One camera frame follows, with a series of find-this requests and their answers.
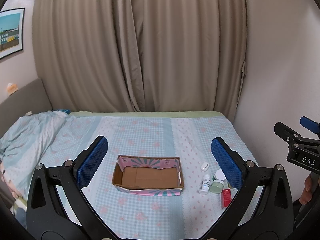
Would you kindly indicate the open cardboard box pink lining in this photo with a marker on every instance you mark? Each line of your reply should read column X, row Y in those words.
column 148, row 176

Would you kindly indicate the white earbud case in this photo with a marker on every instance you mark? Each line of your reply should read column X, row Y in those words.
column 204, row 167

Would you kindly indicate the blue checked floral bedsheet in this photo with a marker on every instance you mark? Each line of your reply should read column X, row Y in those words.
column 186, row 216

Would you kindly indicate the green jar white lid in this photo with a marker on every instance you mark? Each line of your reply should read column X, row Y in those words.
column 219, row 175

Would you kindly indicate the grey headboard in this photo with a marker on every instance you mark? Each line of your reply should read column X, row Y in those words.
column 30, row 98

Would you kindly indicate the red rectangular box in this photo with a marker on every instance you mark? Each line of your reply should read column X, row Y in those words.
column 226, row 198

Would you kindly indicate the beige curtain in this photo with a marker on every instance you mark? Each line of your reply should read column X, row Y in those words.
column 141, row 55

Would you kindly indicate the white pill bottle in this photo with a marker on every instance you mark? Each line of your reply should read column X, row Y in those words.
column 205, row 184

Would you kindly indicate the person right hand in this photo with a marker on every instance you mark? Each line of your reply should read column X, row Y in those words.
column 306, row 194

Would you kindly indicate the small orange plush toy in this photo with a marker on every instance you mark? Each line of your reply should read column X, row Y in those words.
column 11, row 88

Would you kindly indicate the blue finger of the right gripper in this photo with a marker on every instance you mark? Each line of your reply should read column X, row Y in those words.
column 285, row 132
column 309, row 124

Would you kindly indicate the light blue crumpled blanket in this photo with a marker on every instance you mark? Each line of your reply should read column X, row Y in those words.
column 24, row 144

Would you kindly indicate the framed wall picture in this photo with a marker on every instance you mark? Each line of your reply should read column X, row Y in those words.
column 11, row 24

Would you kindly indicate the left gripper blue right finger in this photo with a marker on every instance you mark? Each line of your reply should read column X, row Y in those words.
column 241, row 178

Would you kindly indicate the pale green lid jar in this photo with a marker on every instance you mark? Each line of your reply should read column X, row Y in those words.
column 216, row 186

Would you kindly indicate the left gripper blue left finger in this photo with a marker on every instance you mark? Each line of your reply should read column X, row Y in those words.
column 77, row 176

